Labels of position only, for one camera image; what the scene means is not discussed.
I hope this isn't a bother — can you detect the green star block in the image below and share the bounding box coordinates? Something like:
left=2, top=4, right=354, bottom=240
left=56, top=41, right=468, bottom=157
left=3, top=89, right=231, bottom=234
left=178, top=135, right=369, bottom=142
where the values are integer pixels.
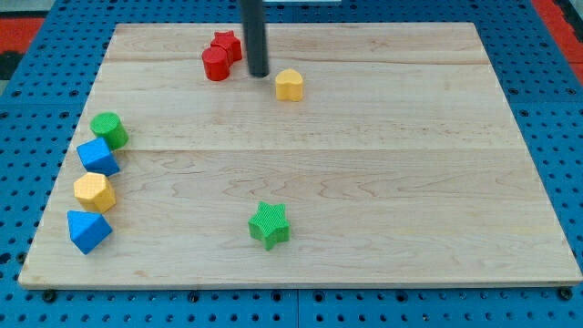
left=248, top=201, right=291, bottom=251

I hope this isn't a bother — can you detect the light wooden board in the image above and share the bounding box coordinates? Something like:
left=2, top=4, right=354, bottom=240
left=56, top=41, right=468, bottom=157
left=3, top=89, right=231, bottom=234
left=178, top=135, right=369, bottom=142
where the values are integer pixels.
left=19, top=23, right=582, bottom=290

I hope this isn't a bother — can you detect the yellow heart block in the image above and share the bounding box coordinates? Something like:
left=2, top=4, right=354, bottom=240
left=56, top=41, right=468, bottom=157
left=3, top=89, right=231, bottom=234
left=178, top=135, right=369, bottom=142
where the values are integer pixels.
left=275, top=68, right=303, bottom=101

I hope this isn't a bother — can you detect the red cylinder block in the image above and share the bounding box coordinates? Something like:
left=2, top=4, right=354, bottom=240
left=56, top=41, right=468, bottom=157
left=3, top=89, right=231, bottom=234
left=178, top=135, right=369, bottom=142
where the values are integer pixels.
left=201, top=46, right=230, bottom=81

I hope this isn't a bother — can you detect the red star block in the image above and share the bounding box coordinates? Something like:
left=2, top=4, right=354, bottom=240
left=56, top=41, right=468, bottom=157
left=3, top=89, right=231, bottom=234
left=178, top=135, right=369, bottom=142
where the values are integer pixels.
left=210, top=30, right=242, bottom=66

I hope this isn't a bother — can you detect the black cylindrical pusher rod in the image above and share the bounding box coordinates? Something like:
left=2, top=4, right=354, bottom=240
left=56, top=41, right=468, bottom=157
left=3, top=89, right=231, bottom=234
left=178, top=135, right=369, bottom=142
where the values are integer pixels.
left=240, top=0, right=270, bottom=78

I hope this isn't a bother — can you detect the green cylinder block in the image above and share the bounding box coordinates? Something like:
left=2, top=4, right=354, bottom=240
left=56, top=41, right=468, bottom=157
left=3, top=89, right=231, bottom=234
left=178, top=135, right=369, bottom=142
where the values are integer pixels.
left=90, top=112, right=129, bottom=150

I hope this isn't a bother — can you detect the blue cube block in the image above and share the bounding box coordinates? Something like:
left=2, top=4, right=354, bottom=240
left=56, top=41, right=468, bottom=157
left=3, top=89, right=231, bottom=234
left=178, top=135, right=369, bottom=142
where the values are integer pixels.
left=77, top=138, right=120, bottom=177

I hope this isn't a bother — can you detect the yellow hexagon block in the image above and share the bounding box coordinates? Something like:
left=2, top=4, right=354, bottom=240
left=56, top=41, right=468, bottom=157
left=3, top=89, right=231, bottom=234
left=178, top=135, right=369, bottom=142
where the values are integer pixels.
left=73, top=172, right=117, bottom=213

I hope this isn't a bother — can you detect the blue triangle block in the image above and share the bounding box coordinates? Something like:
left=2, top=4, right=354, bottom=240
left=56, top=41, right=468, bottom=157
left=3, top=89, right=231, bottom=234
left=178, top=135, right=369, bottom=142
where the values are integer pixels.
left=66, top=210, right=113, bottom=254

